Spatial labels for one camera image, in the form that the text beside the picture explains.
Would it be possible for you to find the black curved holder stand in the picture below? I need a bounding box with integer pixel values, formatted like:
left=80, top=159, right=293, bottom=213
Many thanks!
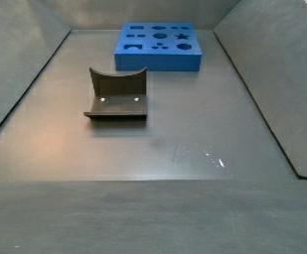
left=83, top=68, right=147, bottom=119

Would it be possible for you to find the blue shape sorter block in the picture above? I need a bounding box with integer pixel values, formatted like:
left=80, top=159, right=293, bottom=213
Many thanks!
left=114, top=23, right=202, bottom=71

